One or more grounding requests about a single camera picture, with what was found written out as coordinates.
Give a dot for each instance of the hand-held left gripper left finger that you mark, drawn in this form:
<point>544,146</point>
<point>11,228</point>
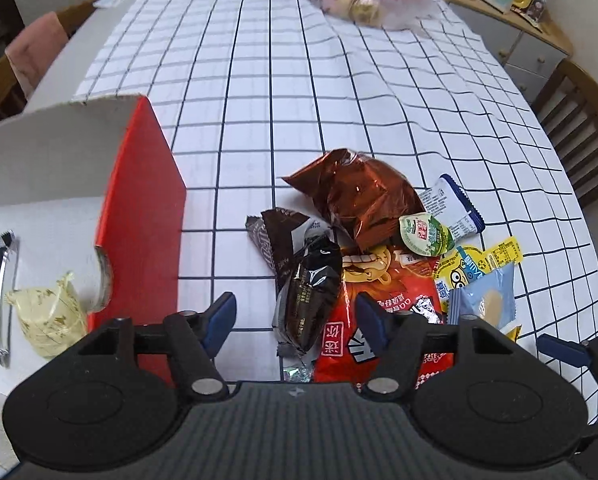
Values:
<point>219,317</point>

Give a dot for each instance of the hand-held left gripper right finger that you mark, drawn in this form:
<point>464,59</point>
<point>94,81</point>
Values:
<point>371,320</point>

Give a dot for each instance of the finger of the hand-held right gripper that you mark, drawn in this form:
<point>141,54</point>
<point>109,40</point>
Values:
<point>564,351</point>

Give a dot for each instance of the red cartoon snack bag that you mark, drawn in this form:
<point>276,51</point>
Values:
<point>404,280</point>

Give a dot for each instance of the black snack packet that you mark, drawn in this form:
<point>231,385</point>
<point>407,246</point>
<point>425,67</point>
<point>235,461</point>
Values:
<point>314,295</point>

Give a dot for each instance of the light blue cracker packet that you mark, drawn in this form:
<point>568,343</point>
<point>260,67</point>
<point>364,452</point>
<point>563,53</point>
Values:
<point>489,300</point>

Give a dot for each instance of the dark brown snack packet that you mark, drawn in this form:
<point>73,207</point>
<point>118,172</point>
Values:
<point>274,240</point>

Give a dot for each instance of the green jelly cup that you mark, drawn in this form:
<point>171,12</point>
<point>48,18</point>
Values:
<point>424,235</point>

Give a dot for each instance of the yellow cartoon packet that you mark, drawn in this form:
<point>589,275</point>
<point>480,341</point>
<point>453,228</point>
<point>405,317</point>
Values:
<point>499,255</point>

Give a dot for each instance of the copper brown snack bag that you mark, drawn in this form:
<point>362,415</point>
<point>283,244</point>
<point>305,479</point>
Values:
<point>364,195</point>

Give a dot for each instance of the red cardboard box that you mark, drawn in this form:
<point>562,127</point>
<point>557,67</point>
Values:
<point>144,185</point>

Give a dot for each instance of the small silver candy wrapper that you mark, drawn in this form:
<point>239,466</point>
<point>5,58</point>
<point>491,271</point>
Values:
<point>298,372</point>

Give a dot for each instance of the white and blue packet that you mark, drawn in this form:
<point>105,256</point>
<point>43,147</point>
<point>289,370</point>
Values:
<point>449,205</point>

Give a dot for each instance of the cream wrapped snack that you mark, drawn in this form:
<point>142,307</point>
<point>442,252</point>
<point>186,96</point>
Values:
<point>49,315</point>

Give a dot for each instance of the dark slatted wooden chair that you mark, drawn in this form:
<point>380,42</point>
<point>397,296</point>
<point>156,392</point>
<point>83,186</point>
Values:
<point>579,125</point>

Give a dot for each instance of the checked white tablecloth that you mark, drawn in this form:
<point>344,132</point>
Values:
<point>279,85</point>

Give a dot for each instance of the wooden top cabinet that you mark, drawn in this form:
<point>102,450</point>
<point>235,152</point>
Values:
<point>529,55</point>

